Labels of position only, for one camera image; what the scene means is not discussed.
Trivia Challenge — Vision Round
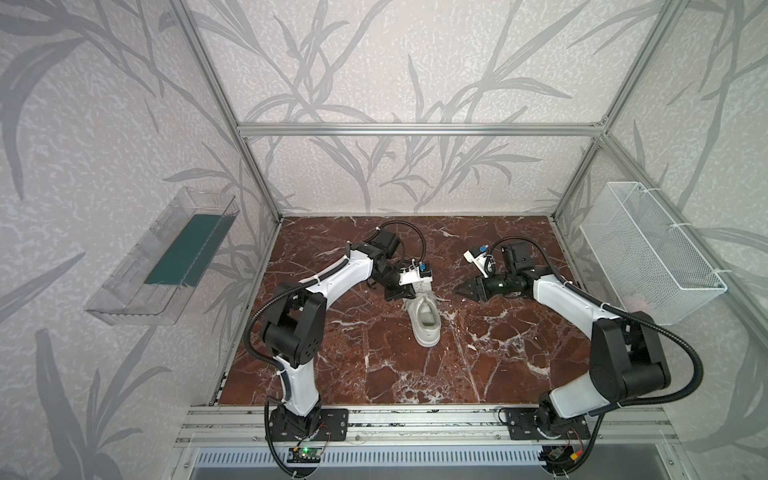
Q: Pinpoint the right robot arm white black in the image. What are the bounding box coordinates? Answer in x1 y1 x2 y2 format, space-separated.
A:
454 241 671 424

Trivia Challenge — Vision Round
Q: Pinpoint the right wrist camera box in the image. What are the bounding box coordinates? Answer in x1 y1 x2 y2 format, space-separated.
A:
463 245 496 278

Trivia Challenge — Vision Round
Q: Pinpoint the white wire mesh basket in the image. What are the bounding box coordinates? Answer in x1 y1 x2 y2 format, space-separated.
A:
580 182 727 325

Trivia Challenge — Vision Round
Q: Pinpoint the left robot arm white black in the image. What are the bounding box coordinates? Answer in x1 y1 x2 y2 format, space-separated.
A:
260 225 430 420

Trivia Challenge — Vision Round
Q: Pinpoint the green circuit board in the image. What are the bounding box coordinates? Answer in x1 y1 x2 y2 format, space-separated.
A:
286 447 325 464

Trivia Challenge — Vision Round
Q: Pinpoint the pink object in basket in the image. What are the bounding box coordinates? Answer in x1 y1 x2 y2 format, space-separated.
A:
622 294 651 313

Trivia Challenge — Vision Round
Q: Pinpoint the black corrugated cable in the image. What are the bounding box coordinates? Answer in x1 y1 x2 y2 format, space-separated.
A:
488 236 704 409
242 219 428 367

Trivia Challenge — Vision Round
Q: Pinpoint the right wired connector board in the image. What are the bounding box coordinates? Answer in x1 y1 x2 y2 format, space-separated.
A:
539 446 585 466

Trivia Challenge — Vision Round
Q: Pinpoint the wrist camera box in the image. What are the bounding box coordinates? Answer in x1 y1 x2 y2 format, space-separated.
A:
463 245 496 278
399 260 433 286

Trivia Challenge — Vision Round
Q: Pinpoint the clear plastic wall tray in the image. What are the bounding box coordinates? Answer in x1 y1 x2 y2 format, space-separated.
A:
85 187 240 326

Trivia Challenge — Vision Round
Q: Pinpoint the white sneaker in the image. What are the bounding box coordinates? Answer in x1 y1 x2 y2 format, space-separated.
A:
403 287 441 348

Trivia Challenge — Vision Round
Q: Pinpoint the aluminium frame rail base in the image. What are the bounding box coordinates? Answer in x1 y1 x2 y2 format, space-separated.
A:
174 404 680 448

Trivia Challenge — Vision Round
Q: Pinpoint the black corrugated right cable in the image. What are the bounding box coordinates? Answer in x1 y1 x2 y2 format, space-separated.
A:
488 236 704 409

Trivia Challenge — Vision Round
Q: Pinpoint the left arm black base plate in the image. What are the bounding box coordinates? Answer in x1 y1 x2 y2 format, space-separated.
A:
267 407 350 442

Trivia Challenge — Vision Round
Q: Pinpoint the black corrugated left cable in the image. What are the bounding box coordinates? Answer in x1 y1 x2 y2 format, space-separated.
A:
242 219 428 367

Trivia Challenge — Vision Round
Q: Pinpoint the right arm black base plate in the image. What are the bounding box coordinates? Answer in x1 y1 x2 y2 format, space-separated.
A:
497 407 591 441

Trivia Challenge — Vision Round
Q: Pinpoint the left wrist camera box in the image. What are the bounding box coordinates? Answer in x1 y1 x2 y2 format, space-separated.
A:
399 260 433 286

